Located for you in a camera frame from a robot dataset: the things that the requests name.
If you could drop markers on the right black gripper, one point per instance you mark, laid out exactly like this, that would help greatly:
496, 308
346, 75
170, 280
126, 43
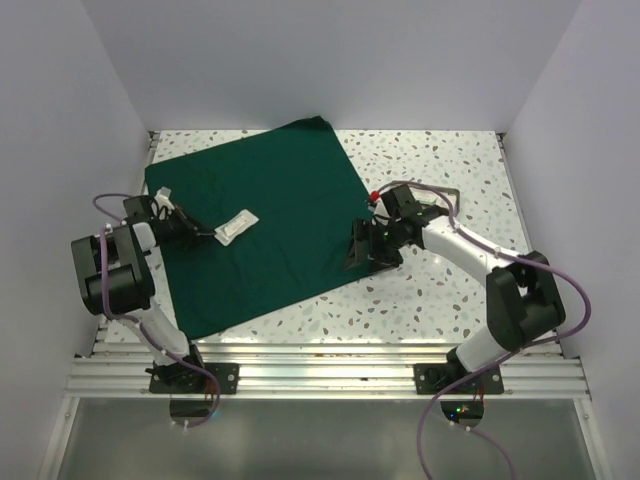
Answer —
364, 230

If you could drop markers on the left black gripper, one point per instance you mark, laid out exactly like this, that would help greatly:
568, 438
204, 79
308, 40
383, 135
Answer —
192, 231

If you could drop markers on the white sterile packet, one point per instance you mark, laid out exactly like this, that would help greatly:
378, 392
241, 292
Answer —
239, 224

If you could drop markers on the silver metal tray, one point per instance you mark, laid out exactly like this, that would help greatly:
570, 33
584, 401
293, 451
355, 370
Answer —
445, 197

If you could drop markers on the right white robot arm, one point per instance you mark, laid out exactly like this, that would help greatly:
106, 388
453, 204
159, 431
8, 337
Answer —
522, 299

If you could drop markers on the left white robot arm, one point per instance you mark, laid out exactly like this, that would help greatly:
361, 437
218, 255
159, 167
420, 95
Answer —
115, 281

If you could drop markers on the green surgical cloth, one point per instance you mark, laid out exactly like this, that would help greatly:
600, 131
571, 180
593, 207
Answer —
284, 279

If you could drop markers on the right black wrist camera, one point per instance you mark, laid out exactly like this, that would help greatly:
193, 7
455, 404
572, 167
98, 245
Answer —
394, 202

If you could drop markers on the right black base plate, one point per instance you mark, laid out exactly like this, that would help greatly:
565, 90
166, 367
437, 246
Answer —
480, 380

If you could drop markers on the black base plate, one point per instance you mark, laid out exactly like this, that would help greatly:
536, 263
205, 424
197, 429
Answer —
480, 380
227, 375

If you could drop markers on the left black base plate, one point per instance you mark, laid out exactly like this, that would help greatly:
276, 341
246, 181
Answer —
227, 375

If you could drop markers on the aluminium rail frame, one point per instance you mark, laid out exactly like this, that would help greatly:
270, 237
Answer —
326, 389

